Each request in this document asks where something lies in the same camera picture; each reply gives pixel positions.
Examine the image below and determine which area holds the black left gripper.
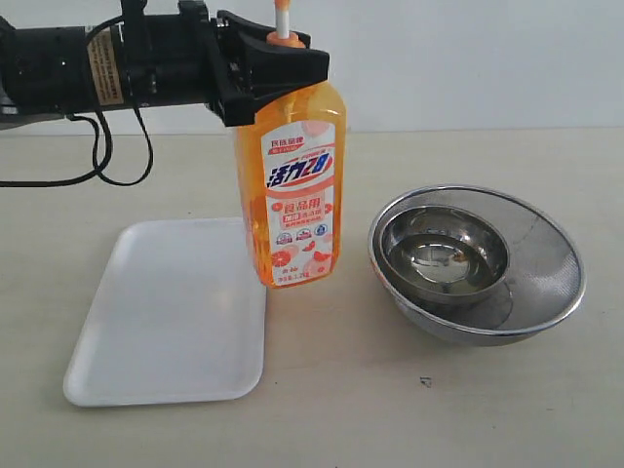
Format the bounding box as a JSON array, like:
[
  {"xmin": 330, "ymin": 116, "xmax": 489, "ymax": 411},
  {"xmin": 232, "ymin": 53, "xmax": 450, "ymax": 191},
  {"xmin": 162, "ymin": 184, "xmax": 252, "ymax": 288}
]
[{"xmin": 175, "ymin": 1, "xmax": 330, "ymax": 127}]

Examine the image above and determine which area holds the orange dish soap pump bottle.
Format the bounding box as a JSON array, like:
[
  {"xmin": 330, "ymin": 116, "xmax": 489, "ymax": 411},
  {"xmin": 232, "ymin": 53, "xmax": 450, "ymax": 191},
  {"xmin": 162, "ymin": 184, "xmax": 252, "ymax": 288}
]
[{"xmin": 234, "ymin": 1, "xmax": 347, "ymax": 289}]

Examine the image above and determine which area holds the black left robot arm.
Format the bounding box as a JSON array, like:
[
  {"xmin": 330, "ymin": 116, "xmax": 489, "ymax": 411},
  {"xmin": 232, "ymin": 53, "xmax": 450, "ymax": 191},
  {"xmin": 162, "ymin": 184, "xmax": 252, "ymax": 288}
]
[{"xmin": 1, "ymin": 1, "xmax": 330, "ymax": 129}]

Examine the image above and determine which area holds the small stainless steel bowl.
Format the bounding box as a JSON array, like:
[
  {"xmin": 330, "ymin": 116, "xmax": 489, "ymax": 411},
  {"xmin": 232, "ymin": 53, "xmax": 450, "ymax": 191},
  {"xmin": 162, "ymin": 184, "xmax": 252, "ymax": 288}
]
[{"xmin": 374, "ymin": 205, "xmax": 511, "ymax": 306}]

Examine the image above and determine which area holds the white rectangular plastic tray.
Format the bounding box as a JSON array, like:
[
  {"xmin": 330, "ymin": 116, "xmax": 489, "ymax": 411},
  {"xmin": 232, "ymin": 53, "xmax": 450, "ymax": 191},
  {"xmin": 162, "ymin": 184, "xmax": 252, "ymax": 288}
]
[{"xmin": 63, "ymin": 217, "xmax": 266, "ymax": 408}]

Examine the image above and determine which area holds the steel mesh strainer basket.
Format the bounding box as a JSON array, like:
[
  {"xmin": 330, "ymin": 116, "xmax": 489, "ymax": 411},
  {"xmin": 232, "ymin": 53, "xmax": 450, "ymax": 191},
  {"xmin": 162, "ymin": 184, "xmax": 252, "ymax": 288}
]
[{"xmin": 368, "ymin": 184, "xmax": 586, "ymax": 346}]

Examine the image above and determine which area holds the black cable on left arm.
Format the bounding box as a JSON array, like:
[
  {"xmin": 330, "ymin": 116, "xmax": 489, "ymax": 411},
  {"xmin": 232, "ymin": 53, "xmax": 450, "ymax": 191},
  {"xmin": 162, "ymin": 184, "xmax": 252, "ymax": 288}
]
[{"xmin": 0, "ymin": 14, "xmax": 155, "ymax": 189}]

